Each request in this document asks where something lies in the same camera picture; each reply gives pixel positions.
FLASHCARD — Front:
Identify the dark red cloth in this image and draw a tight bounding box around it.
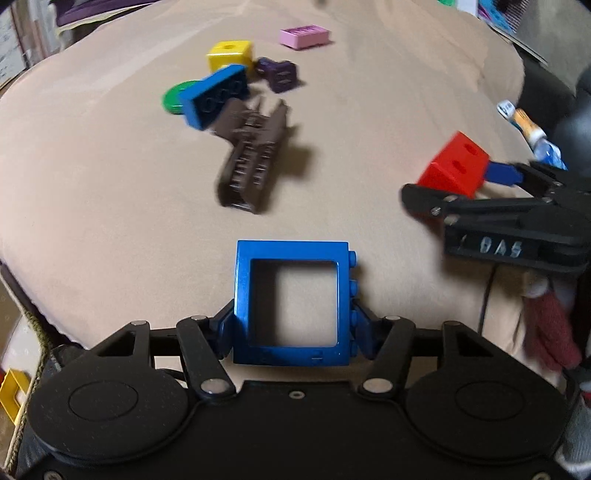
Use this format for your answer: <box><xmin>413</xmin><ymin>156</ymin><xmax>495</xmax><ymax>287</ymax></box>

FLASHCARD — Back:
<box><xmin>524</xmin><ymin>286</ymin><xmax>583</xmax><ymax>374</ymax></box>

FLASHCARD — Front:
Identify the blue toy brick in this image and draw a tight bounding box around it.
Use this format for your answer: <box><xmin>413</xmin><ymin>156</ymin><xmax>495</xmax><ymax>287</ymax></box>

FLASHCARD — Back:
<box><xmin>179</xmin><ymin>65</ymin><xmax>250</xmax><ymax>131</ymax></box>

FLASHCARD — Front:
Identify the yellow toy cube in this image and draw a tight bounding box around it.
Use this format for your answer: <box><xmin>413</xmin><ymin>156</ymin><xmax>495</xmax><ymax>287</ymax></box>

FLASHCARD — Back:
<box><xmin>206</xmin><ymin>41</ymin><xmax>256</xmax><ymax>77</ymax></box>

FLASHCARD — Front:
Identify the red toy block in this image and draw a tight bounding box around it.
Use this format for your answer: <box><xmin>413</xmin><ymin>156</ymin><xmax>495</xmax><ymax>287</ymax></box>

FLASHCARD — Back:
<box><xmin>418</xmin><ymin>130</ymin><xmax>490</xmax><ymax>199</ymax></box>

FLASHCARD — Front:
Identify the brown toy fence piece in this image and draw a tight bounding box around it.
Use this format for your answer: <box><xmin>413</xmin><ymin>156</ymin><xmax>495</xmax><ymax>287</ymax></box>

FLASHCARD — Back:
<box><xmin>216</xmin><ymin>99</ymin><xmax>293</xmax><ymax>215</ymax></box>

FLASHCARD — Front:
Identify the brown toy brick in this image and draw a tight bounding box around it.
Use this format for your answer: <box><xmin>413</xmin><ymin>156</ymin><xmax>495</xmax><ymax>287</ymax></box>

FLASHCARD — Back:
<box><xmin>213</xmin><ymin>98</ymin><xmax>254</xmax><ymax>141</ymax></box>

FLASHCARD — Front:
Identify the beige cloth cover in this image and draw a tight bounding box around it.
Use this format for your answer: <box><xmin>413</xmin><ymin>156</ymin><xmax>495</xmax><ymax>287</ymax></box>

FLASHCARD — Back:
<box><xmin>0</xmin><ymin>0</ymin><xmax>546</xmax><ymax>391</ymax></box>

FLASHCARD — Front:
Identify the yellow toy frame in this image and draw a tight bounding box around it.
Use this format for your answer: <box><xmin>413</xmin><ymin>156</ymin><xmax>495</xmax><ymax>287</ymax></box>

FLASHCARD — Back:
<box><xmin>0</xmin><ymin>368</ymin><xmax>31</xmax><ymax>425</ymax></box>

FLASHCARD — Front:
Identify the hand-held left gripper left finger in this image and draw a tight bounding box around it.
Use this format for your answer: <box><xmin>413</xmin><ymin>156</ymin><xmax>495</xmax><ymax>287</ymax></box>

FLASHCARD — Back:
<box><xmin>90</xmin><ymin>299</ymin><xmax>238</xmax><ymax>401</ymax></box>

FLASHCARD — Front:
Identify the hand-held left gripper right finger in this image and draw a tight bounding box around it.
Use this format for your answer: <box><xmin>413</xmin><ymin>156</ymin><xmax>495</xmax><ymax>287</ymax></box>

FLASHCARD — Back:
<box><xmin>353</xmin><ymin>302</ymin><xmax>497</xmax><ymax>401</ymax></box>

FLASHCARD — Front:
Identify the black cable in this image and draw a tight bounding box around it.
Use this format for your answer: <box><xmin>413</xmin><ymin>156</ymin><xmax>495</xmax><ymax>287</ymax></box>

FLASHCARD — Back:
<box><xmin>478</xmin><ymin>265</ymin><xmax>497</xmax><ymax>333</ymax></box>

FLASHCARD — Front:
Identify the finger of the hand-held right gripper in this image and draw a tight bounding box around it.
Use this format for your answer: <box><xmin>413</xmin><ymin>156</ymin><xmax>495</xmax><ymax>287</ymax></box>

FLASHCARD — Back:
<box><xmin>482</xmin><ymin>161</ymin><xmax>571</xmax><ymax>192</ymax></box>
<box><xmin>401</xmin><ymin>183</ymin><xmax>561</xmax><ymax>227</ymax></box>

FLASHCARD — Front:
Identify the purple toy block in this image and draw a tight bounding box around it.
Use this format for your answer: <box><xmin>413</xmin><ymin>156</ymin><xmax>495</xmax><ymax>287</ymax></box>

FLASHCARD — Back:
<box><xmin>255</xmin><ymin>56</ymin><xmax>298</xmax><ymax>93</ymax></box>

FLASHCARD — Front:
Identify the blue toy window frame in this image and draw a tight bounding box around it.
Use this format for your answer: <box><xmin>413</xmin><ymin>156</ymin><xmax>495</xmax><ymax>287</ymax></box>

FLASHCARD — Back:
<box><xmin>232</xmin><ymin>240</ymin><xmax>358</xmax><ymax>367</ymax></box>

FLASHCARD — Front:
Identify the green toy disc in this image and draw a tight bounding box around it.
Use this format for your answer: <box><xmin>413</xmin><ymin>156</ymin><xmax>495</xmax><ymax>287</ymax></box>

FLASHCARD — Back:
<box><xmin>161</xmin><ymin>79</ymin><xmax>201</xmax><ymax>116</ymax></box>

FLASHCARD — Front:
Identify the pink toy brick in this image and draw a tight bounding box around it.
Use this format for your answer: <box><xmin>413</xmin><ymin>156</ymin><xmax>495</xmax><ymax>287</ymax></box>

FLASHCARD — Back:
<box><xmin>279</xmin><ymin>25</ymin><xmax>332</xmax><ymax>51</ymax></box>

